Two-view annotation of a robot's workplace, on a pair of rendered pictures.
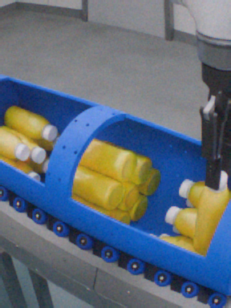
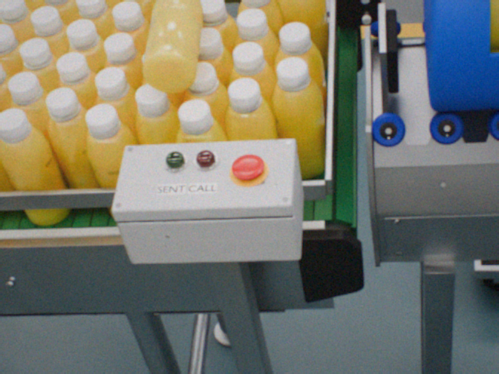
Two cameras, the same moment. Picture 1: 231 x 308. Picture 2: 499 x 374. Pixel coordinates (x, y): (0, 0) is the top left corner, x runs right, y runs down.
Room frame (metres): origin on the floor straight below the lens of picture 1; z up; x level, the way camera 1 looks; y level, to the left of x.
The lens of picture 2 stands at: (0.52, 1.04, 1.89)
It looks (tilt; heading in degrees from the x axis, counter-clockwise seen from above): 48 degrees down; 334
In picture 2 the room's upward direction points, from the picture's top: 12 degrees counter-clockwise
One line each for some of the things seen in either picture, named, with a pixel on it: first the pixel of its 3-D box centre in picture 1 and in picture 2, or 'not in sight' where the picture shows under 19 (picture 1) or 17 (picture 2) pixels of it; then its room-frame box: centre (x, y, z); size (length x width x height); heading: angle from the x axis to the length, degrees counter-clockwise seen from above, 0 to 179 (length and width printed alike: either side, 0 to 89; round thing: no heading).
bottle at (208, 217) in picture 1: (212, 216); not in sight; (0.74, -0.18, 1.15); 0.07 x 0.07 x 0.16
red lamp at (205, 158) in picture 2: not in sight; (205, 158); (1.22, 0.75, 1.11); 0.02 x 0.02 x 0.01
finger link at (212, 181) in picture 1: (213, 171); not in sight; (0.72, -0.17, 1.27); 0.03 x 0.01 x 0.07; 51
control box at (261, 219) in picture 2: not in sight; (212, 201); (1.20, 0.76, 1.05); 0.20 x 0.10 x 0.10; 51
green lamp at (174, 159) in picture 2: not in sight; (174, 159); (1.24, 0.78, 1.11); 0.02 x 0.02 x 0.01
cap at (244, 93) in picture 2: not in sight; (244, 93); (1.31, 0.64, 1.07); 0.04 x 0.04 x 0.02
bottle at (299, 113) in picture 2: not in sight; (299, 122); (1.30, 0.57, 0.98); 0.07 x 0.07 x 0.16
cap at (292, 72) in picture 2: not in sight; (292, 72); (1.30, 0.57, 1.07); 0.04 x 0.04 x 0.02
